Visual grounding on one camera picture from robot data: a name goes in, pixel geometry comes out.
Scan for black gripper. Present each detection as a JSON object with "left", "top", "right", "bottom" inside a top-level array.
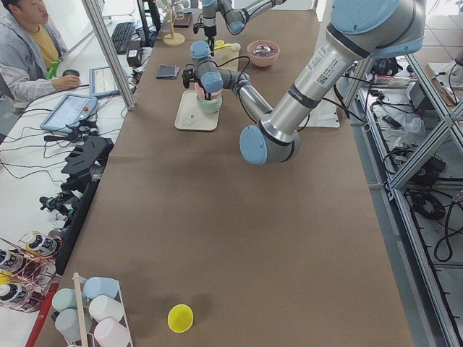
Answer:
[
  {"left": 193, "top": 22, "right": 216, "bottom": 36},
  {"left": 182, "top": 64, "right": 212, "bottom": 100}
]

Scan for small pink bowl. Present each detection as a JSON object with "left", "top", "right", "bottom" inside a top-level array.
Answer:
[{"left": 195, "top": 82, "right": 223, "bottom": 99}]

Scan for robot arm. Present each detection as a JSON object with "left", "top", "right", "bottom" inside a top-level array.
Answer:
[
  {"left": 193, "top": 0, "right": 286, "bottom": 56},
  {"left": 182, "top": 0, "right": 426, "bottom": 166}
]

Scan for pink bowl with ice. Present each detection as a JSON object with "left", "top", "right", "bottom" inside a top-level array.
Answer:
[{"left": 247, "top": 40, "right": 280, "bottom": 67}]

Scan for green stacked bowls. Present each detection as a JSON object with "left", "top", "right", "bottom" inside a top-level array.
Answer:
[{"left": 196, "top": 95, "right": 222, "bottom": 114}]

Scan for yellow plastic knife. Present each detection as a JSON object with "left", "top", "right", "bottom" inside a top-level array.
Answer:
[{"left": 213, "top": 40, "right": 232, "bottom": 50}]

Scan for wooden cutting board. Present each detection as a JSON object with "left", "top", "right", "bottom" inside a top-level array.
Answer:
[{"left": 213, "top": 48, "right": 239, "bottom": 72}]

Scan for cream rabbit tray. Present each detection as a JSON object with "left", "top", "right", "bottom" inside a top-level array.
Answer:
[{"left": 174, "top": 90, "right": 219, "bottom": 132}]

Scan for wooden stand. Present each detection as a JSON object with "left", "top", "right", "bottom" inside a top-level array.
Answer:
[{"left": 163, "top": 9, "right": 185, "bottom": 46}]

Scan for grey folded cloth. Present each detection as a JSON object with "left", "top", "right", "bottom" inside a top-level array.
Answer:
[{"left": 156, "top": 64, "right": 179, "bottom": 80}]

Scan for metal ice scoop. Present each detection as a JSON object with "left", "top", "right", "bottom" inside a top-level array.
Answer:
[{"left": 252, "top": 44, "right": 272, "bottom": 56}]

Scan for black keyboard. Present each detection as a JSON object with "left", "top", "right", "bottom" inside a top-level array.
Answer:
[{"left": 111, "top": 22, "right": 135, "bottom": 55}]

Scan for small tablet screen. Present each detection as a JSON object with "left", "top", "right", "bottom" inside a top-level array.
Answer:
[{"left": 88, "top": 67, "right": 119, "bottom": 98}]

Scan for blue teach pendant tablet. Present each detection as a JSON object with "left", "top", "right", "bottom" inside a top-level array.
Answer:
[{"left": 40, "top": 93, "right": 98, "bottom": 134}]

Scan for black tool holder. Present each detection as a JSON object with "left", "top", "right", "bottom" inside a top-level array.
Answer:
[{"left": 39, "top": 136, "right": 114, "bottom": 275}]

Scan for seated person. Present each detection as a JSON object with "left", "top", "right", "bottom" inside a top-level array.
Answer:
[{"left": 1, "top": 1, "right": 80, "bottom": 103}]

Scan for light blue cup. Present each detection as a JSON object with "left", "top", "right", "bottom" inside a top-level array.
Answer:
[{"left": 83, "top": 277, "right": 119, "bottom": 299}]

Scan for wooden cup rack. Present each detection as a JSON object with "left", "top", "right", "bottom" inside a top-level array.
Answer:
[{"left": 72, "top": 273, "right": 134, "bottom": 346}]

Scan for yellow plastic cup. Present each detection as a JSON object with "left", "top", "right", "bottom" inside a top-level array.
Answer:
[{"left": 167, "top": 304, "right": 194, "bottom": 333}]

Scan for white cup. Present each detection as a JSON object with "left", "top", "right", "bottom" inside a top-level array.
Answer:
[{"left": 88, "top": 295, "right": 124, "bottom": 322}]

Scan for green cup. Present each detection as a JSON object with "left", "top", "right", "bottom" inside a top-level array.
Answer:
[{"left": 51, "top": 288, "right": 77, "bottom": 312}]

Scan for pink cup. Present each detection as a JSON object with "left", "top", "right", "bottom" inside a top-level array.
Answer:
[{"left": 94, "top": 317, "right": 130, "bottom": 347}]

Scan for grey cup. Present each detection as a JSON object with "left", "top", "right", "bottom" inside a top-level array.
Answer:
[{"left": 54, "top": 309, "right": 81, "bottom": 342}]

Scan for aluminium frame post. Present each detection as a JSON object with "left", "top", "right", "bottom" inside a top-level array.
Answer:
[{"left": 82, "top": 0, "right": 135, "bottom": 111}]

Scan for copper wire bottle rack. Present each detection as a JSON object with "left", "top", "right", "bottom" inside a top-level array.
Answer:
[{"left": 1, "top": 231, "right": 62, "bottom": 313}]

